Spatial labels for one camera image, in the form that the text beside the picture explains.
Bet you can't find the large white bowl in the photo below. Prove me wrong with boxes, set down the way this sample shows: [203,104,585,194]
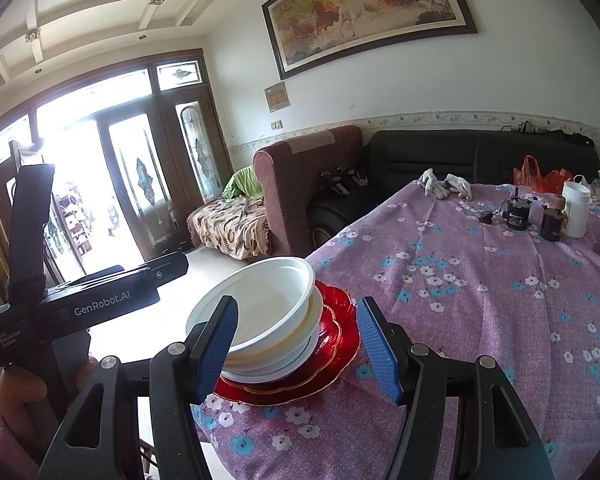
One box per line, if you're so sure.
[185,256,316,361]

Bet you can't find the purple floral tablecloth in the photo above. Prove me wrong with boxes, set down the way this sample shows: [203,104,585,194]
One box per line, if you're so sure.
[190,180,600,480]

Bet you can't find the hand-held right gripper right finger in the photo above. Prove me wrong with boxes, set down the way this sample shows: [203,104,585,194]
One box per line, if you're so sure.
[356,297,556,480]

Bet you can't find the brown armchair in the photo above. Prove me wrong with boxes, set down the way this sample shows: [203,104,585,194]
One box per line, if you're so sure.
[252,125,365,256]

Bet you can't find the black round pump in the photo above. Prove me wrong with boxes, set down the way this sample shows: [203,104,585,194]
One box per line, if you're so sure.
[501,186,532,232]

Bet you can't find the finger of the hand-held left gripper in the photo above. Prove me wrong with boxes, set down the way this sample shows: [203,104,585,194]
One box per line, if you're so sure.
[82,264,126,281]
[45,251,190,295]

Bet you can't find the black white shoes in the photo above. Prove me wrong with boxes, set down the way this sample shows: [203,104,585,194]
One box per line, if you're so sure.
[320,165,368,196]

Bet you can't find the cream bowl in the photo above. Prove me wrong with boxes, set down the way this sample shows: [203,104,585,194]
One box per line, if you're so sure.
[227,290,326,362]

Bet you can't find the small dark jar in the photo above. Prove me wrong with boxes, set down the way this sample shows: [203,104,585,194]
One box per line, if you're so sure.
[539,195,567,243]

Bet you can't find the framed horse painting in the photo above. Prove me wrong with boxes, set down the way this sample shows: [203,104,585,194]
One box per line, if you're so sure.
[261,0,479,81]

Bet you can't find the small white bowl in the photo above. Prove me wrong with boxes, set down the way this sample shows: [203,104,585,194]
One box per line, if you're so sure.
[220,360,306,385]
[227,332,321,373]

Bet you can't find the person's left hand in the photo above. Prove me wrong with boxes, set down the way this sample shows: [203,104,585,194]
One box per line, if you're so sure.
[0,355,100,441]

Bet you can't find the black leather sofa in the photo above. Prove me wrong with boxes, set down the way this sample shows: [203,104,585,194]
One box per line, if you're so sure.
[307,129,600,261]

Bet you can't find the red plastic bag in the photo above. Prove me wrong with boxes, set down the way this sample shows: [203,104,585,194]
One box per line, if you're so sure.
[512,155,573,195]

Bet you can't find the red plate gold lettering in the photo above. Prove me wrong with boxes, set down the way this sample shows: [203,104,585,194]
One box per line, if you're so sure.
[212,285,362,407]

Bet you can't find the wooden glass door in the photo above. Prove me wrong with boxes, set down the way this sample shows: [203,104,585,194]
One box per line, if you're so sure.
[0,49,233,306]

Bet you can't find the white plastic jar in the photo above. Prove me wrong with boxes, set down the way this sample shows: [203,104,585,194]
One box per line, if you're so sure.
[560,181,592,239]

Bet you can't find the white work glove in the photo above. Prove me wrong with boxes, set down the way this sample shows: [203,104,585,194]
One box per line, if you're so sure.
[442,174,473,200]
[416,168,451,200]

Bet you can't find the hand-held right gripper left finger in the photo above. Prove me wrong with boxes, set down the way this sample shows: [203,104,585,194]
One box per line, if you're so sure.
[37,295,240,480]

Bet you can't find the green cloth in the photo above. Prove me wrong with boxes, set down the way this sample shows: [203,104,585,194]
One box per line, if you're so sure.
[222,166,261,201]

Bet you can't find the person's left forearm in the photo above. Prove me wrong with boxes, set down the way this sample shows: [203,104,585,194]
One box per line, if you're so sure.
[0,387,46,480]

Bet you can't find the brown wall plaque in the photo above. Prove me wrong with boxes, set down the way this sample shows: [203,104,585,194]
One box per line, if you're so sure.
[264,81,292,113]

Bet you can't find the brown patterned blanket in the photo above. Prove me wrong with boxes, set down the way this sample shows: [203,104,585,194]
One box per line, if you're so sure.
[187,195,272,261]

